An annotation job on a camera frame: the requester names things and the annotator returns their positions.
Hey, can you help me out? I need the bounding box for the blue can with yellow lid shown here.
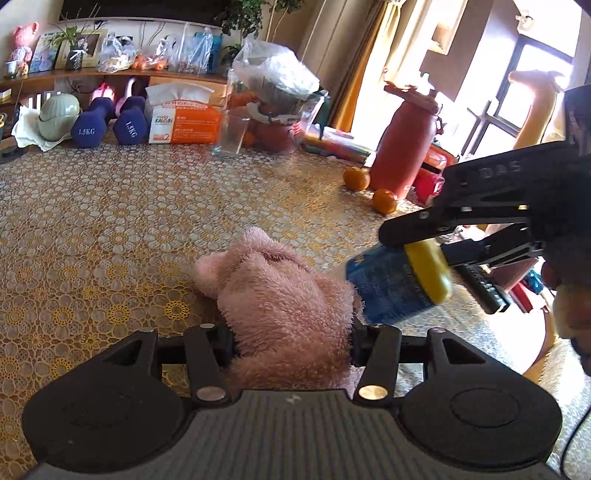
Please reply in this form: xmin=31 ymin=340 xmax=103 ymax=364
xmin=345 ymin=239 xmax=455 ymax=326

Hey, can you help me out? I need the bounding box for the black remote control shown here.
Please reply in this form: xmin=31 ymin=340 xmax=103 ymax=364
xmin=454 ymin=263 xmax=512 ymax=315

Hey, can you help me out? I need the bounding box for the red water bottle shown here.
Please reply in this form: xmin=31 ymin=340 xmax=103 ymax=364
xmin=368 ymin=80 xmax=445 ymax=200

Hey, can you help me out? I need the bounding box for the blue dumbbell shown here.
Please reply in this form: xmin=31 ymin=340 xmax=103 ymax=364
xmin=113 ymin=96 xmax=151 ymax=151
xmin=71 ymin=97 xmax=116 ymax=149

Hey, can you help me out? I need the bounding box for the clear glass cup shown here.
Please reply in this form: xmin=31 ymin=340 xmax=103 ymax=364
xmin=211 ymin=108 xmax=253 ymax=160

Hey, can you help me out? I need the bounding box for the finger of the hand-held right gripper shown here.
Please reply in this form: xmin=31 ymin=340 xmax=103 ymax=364
xmin=379 ymin=206 xmax=464 ymax=249
xmin=440 ymin=225 xmax=546 ymax=267

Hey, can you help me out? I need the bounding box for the pink plush toy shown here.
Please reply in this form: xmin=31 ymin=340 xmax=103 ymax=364
xmin=191 ymin=226 xmax=365 ymax=400

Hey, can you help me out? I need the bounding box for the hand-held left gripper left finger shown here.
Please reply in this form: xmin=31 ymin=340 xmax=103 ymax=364
xmin=99 ymin=324 xmax=237 ymax=408

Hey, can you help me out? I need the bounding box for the pale green ceramic pot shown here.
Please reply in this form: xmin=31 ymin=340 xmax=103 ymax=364
xmin=37 ymin=92 xmax=81 ymax=142

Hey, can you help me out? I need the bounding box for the stack of colourful books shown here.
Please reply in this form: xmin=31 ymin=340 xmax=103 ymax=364
xmin=301 ymin=124 xmax=376 ymax=166

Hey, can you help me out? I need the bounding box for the pink teddy bear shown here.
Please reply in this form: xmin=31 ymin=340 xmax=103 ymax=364
xmin=10 ymin=22 xmax=40 ymax=75

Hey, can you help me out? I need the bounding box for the white cloth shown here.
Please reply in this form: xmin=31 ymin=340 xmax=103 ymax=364
xmin=11 ymin=105 xmax=62 ymax=153

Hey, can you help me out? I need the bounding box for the orange tissue pack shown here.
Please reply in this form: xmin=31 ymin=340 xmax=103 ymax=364
xmin=145 ymin=85 xmax=223 ymax=145

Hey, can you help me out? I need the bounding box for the clear plastic bag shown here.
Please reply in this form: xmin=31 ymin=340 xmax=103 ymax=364
xmin=232 ymin=38 xmax=322 ymax=109

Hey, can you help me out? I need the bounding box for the green houseplant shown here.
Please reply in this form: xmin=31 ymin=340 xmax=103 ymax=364
xmin=215 ymin=0 xmax=304 ymax=43

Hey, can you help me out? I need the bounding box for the plastic bag of snacks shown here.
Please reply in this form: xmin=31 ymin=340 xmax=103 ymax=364
xmin=96 ymin=34 xmax=137 ymax=73

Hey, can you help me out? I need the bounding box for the small potted plant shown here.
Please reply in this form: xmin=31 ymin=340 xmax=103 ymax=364
xmin=48 ymin=6 xmax=100 ymax=72

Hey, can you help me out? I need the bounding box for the orange fruit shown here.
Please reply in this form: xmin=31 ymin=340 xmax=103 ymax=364
xmin=342 ymin=166 xmax=372 ymax=193
xmin=372 ymin=188 xmax=399 ymax=216

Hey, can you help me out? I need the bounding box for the cream photo frame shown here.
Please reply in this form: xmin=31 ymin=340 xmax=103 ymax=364
xmin=54 ymin=30 xmax=109 ymax=71

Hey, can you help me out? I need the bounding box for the wooden shelf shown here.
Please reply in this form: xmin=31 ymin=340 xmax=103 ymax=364
xmin=0 ymin=67 xmax=232 ymax=112

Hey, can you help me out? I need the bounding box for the red fruit basket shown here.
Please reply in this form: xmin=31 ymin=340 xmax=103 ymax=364
xmin=246 ymin=94 xmax=324 ymax=155

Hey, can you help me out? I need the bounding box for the blue packet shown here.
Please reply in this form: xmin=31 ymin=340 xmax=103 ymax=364
xmin=193 ymin=28 xmax=223 ymax=75

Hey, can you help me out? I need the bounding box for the wooden chair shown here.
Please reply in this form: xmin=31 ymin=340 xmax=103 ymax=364
xmin=521 ymin=295 xmax=561 ymax=376

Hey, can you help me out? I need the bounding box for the yellow curtain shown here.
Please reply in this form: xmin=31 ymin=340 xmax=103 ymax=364
xmin=331 ymin=0 xmax=408 ymax=134

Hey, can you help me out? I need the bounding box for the person's right hand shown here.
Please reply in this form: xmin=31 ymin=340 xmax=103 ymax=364
xmin=541 ymin=261 xmax=591 ymax=376

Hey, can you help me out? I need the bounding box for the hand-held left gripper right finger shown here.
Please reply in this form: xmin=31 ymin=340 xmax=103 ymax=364
xmin=350 ymin=322 xmax=468 ymax=408

